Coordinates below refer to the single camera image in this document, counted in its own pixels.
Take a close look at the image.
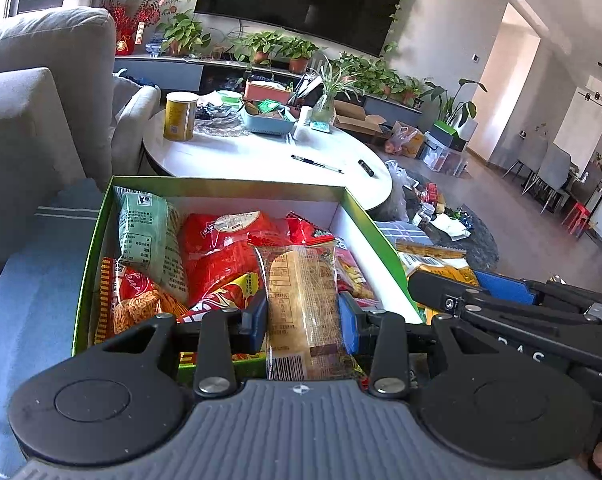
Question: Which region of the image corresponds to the green black box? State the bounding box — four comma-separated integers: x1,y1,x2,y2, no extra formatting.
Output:
433,121,469,152

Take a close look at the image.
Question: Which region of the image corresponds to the clear layered cake packet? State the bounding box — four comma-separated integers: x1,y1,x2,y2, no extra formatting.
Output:
253,244,369,382

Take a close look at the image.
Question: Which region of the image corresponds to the grey dining chair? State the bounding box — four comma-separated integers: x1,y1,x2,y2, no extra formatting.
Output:
523,142,574,213
503,135,549,193

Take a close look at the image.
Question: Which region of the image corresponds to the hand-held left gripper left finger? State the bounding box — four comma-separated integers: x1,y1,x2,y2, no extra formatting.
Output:
96,295,270,398

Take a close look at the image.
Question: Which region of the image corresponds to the black wall television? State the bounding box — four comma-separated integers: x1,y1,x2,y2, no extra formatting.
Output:
194,0,410,58

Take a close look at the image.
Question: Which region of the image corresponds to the pink box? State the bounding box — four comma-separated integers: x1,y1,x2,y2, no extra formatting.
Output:
244,80,290,103

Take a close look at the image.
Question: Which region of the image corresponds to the large plant in white pot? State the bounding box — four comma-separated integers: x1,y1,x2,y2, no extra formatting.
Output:
421,78,488,138

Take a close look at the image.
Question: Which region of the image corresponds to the blue plastic basket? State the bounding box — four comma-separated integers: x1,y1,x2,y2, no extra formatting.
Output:
241,105,298,136

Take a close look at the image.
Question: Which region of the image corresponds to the red berry flower arrangement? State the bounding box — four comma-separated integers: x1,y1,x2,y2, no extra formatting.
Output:
103,0,174,56

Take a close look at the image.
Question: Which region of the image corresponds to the black pen holder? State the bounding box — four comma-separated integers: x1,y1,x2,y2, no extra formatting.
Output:
288,72,324,106

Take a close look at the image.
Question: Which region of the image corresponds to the orange bun packet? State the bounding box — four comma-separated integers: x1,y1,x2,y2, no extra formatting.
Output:
396,239,468,262

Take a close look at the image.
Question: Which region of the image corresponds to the red plastic stool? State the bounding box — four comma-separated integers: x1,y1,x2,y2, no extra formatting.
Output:
561,201,594,236

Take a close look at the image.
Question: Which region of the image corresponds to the green cardboard box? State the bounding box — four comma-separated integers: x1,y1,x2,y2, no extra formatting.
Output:
72,175,426,368

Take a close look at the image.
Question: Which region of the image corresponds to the open cardboard box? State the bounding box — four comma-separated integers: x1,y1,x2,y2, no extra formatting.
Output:
333,100,388,143

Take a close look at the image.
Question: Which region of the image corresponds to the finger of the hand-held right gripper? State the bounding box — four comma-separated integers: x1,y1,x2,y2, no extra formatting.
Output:
473,270,539,307
407,270,486,313

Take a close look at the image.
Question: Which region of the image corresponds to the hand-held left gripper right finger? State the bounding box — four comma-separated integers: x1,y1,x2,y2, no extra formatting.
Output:
337,292,512,399

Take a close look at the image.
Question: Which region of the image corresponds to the grey television cabinet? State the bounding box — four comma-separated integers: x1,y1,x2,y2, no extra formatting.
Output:
115,55,424,116

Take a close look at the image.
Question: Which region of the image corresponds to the red yellow snack packet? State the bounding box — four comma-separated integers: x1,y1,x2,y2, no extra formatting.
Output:
181,272,266,326

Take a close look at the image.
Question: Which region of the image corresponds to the row of potted green plants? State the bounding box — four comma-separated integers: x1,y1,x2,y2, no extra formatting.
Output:
158,12,426,106

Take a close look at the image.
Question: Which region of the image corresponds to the white crumpled tissue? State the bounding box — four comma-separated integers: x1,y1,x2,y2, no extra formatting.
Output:
433,213,472,238

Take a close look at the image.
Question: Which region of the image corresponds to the red yellow striped chips packet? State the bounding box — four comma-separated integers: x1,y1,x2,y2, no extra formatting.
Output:
96,257,186,346

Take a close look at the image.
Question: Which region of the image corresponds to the grey sofa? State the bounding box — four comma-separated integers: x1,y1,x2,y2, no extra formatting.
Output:
0,7,162,261

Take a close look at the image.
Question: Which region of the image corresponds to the yellow tin can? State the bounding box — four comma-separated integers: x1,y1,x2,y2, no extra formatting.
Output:
164,92,200,142

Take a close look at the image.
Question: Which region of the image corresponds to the glass vase with spider plant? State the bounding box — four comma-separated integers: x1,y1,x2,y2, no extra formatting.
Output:
311,57,362,123

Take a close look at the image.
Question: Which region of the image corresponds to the large red snack bag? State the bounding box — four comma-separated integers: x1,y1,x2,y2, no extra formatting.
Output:
181,211,289,306

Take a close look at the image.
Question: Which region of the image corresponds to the dark round marble table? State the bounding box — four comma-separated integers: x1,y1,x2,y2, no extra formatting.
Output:
381,175,499,271

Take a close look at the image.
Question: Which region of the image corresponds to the white round coffee table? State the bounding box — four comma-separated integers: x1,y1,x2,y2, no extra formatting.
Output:
142,107,394,216

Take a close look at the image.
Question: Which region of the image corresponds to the grey cushion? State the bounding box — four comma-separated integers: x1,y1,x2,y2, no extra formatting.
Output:
112,75,162,171

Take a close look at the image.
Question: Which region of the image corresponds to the clear plastic bag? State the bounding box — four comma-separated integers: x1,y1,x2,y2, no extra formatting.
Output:
381,160,412,221

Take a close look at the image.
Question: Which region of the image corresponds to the green snack packet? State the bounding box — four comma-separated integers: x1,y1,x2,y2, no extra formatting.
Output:
117,187,189,306

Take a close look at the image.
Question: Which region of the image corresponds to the clear storage bin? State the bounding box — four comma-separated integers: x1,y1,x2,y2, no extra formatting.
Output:
423,132,469,177

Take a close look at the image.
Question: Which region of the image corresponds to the black pen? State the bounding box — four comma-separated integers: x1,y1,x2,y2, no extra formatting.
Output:
291,154,345,175

